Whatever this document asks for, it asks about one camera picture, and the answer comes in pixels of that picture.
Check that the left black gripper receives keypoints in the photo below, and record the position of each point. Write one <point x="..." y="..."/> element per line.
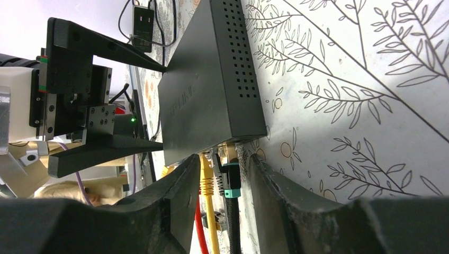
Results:
<point x="70" y="95"/>

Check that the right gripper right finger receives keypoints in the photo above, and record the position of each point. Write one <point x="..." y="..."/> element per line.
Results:
<point x="292" y="219"/>

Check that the black network switch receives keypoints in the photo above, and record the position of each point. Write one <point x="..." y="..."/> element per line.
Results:
<point x="209" y="94"/>

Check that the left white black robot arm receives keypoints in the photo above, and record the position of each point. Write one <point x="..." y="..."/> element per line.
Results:
<point x="16" y="78"/>

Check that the black power adapter with cord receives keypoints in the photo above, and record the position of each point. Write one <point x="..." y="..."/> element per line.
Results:
<point x="154" y="33"/>

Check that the floral patterned table mat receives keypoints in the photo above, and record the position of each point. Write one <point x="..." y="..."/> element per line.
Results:
<point x="355" y="98"/>

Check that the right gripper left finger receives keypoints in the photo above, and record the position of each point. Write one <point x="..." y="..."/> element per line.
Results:
<point x="157" y="219"/>

